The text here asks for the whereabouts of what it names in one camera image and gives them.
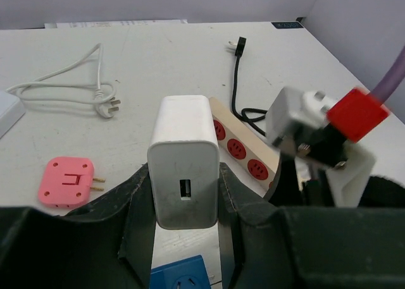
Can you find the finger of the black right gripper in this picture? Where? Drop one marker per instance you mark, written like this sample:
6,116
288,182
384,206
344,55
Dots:
284,189

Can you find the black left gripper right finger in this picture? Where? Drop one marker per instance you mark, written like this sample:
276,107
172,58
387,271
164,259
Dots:
263,246

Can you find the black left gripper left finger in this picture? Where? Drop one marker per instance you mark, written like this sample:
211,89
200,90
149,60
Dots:
107,243

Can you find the beige red power strip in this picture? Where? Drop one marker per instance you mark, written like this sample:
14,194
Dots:
246,148

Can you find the white usb charger plug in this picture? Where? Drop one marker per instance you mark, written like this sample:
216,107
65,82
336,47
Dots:
184,164

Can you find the pink plug adapter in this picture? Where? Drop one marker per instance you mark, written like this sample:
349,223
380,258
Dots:
67,182

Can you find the blue cube socket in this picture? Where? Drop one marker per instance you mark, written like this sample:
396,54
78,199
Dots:
184,274

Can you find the white multicolour power strip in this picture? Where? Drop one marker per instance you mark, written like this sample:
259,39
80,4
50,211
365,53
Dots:
12,109

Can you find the papers at back edge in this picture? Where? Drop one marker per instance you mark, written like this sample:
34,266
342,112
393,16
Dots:
112,23

